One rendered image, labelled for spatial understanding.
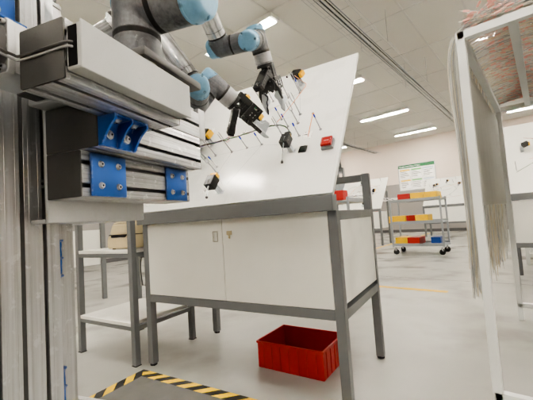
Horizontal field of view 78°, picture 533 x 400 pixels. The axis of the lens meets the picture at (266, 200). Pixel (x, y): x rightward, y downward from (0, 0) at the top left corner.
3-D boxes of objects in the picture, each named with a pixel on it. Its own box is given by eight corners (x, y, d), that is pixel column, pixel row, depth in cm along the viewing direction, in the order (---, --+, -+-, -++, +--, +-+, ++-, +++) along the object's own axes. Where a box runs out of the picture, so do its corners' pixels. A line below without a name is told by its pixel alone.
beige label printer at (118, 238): (130, 249, 197) (128, 216, 198) (106, 250, 207) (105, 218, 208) (166, 244, 224) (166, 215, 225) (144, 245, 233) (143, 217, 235)
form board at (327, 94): (139, 214, 191) (137, 213, 190) (203, 105, 248) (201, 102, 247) (334, 195, 130) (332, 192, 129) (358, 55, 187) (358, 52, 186)
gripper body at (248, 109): (264, 113, 132) (242, 91, 127) (251, 128, 133) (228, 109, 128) (260, 109, 138) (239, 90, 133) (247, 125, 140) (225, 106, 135)
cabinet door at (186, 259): (225, 301, 159) (220, 219, 162) (150, 294, 188) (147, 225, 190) (228, 299, 161) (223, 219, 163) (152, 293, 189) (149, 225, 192)
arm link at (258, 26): (241, 28, 133) (247, 28, 140) (250, 56, 137) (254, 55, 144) (259, 21, 130) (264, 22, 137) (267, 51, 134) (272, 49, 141)
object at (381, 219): (383, 245, 767) (377, 175, 777) (337, 245, 843) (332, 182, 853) (393, 242, 822) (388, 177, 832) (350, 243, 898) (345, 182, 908)
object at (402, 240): (451, 251, 580) (445, 190, 586) (446, 255, 540) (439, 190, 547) (394, 251, 641) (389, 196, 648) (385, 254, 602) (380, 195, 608)
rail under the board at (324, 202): (332, 209, 128) (331, 194, 128) (136, 225, 189) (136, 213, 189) (337, 209, 133) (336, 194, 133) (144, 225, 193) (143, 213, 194)
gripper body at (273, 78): (284, 87, 147) (277, 59, 143) (276, 92, 141) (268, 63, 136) (270, 91, 151) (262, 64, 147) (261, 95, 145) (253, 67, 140)
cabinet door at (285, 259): (333, 310, 130) (326, 211, 133) (225, 301, 159) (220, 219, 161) (335, 309, 133) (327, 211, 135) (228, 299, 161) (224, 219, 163)
